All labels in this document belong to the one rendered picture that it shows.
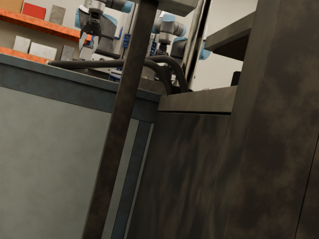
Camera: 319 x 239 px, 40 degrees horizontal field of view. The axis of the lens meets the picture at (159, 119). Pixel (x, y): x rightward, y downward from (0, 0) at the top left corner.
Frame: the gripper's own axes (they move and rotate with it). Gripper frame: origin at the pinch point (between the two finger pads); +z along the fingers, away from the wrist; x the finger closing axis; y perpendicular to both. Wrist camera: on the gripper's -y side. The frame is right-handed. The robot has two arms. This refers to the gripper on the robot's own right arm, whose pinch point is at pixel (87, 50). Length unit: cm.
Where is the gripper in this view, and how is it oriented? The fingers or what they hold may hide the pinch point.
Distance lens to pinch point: 223.1
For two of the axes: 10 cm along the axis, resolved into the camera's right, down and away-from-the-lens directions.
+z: -2.4, 9.7, -0.2
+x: -9.1, -2.3, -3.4
